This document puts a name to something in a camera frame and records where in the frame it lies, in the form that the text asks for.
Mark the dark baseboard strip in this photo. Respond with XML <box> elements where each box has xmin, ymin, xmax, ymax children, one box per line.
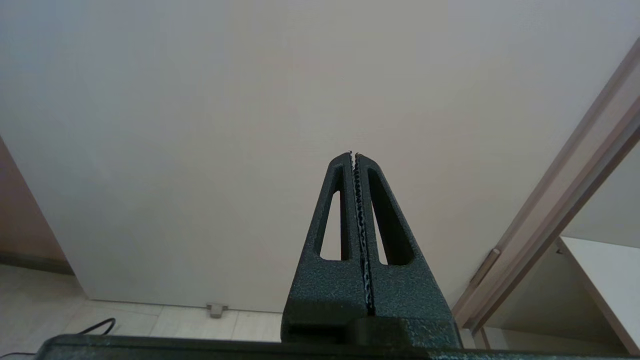
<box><xmin>0</xmin><ymin>251</ymin><xmax>76</xmax><ymax>275</ymax></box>

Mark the black floor cable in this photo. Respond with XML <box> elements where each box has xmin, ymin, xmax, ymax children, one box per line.
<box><xmin>75</xmin><ymin>318</ymin><xmax>117</xmax><ymax>337</ymax></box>

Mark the small metal frame hinge plate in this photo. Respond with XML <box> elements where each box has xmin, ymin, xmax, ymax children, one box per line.
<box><xmin>470</xmin><ymin>248</ymin><xmax>501</xmax><ymax>288</ymax></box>

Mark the white room door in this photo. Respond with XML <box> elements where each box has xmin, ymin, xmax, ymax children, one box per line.
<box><xmin>0</xmin><ymin>0</ymin><xmax>640</xmax><ymax>315</ymax></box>

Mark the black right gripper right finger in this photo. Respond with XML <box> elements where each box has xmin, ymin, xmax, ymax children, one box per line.
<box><xmin>356</xmin><ymin>152</ymin><xmax>462</xmax><ymax>348</ymax></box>

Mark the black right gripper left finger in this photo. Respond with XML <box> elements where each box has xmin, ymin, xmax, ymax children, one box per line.
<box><xmin>281</xmin><ymin>151</ymin><xmax>370</xmax><ymax>343</ymax></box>

